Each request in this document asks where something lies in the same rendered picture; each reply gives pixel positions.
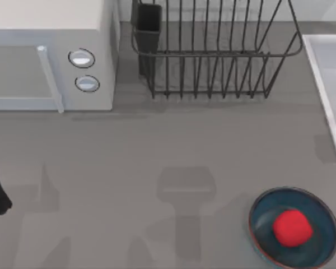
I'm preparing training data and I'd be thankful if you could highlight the dark blue bowl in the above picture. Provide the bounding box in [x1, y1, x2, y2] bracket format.
[248, 186, 336, 269]

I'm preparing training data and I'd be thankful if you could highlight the small round microwave knob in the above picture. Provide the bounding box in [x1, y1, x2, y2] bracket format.
[74, 75, 101, 92]

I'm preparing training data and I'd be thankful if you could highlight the red apple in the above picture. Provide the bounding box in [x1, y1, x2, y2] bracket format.
[273, 209, 314, 248]

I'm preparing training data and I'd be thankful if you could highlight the black cutlery holder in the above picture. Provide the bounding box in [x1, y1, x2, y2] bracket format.
[131, 0, 163, 76]

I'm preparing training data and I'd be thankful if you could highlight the black wire dish rack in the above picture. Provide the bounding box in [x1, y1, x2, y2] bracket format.
[130, 0, 304, 100]

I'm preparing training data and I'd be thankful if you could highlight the microwave door handle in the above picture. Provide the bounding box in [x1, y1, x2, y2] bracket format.
[36, 45, 65, 114]

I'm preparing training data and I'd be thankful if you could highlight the pale microwave oven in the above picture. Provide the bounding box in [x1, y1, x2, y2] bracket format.
[0, 0, 121, 113]

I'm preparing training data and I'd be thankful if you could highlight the large round microwave knob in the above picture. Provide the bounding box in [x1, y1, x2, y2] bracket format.
[68, 48, 96, 69]

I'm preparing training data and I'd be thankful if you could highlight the white sink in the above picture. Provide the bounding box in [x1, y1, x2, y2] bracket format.
[301, 34, 336, 183]

